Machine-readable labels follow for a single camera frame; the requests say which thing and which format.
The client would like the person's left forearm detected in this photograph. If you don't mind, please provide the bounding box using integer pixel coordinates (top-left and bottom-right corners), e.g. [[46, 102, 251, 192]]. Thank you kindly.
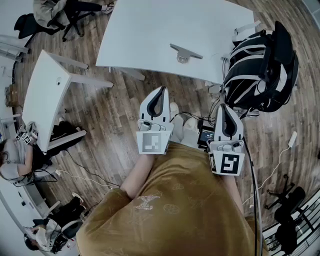
[[119, 152, 157, 201]]

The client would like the black folded chair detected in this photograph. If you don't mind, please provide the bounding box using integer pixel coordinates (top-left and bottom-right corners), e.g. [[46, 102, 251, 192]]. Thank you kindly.
[[264, 174, 307, 255]]

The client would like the black swivel chair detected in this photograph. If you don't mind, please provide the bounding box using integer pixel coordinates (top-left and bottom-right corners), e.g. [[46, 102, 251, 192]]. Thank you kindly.
[[13, 4, 96, 42]]

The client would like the person's mustard yellow shirt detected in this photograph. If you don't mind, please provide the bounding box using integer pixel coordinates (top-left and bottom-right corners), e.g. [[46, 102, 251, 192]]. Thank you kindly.
[[76, 141, 270, 256]]

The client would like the black metal railing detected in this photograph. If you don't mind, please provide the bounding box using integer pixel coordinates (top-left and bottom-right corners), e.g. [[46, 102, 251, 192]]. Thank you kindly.
[[262, 194, 320, 256]]

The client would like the black cable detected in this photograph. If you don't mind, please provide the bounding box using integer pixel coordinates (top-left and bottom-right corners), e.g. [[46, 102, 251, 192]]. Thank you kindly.
[[243, 139, 262, 256]]

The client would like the white table leg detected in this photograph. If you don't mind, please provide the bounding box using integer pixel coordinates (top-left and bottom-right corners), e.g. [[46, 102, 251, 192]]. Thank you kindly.
[[231, 19, 262, 42]]

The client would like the person's white left shoe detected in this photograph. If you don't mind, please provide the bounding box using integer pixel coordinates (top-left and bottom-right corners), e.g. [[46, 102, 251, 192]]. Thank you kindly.
[[169, 101, 180, 120]]

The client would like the white metal table frame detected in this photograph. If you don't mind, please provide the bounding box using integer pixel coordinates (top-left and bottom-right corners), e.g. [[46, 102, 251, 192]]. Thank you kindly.
[[0, 34, 31, 61]]

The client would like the black device with screen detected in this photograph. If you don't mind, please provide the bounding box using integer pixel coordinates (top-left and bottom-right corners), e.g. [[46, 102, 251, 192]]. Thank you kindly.
[[196, 119, 216, 152]]

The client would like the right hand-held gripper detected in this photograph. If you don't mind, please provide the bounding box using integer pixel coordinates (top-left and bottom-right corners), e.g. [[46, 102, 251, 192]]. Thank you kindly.
[[206, 103, 246, 177]]

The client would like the person's white shoe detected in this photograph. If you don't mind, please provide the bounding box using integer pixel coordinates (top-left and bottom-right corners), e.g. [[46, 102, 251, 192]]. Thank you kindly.
[[169, 101, 180, 120], [183, 117, 200, 131]]

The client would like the white floor cable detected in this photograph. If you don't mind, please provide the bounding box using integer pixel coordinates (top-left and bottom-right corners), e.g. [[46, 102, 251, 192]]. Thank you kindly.
[[56, 168, 121, 188]]

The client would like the small white table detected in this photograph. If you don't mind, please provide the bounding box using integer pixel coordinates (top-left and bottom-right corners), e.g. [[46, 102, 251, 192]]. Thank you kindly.
[[21, 49, 115, 153]]

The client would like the person's white right shoe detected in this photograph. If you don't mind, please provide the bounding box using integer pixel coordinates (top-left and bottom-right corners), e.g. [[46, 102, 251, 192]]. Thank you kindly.
[[183, 117, 200, 131]]

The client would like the brown cardboard box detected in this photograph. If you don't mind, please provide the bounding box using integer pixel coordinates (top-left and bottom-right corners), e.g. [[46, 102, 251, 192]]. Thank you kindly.
[[4, 84, 18, 107]]

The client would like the person's right forearm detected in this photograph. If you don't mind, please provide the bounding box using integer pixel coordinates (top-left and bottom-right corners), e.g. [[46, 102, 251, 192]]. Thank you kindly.
[[221, 173, 245, 216]]

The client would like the black and white striped backpack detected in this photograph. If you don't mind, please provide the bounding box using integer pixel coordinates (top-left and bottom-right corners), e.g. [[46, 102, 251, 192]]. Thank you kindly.
[[221, 29, 288, 113]]

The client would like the white power adapter with cable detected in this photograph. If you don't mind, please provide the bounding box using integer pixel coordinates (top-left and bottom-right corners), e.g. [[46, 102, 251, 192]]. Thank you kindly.
[[246, 131, 298, 210]]

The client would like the grey metal hinge part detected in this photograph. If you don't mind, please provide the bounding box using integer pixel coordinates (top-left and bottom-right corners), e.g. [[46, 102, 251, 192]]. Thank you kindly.
[[169, 43, 204, 65]]

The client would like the black office chair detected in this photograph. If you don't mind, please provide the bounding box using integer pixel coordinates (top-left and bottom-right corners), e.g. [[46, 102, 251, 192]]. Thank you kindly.
[[258, 20, 300, 113]]

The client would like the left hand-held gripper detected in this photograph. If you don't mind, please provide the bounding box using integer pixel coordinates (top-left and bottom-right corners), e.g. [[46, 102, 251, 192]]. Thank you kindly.
[[136, 86, 175, 156]]

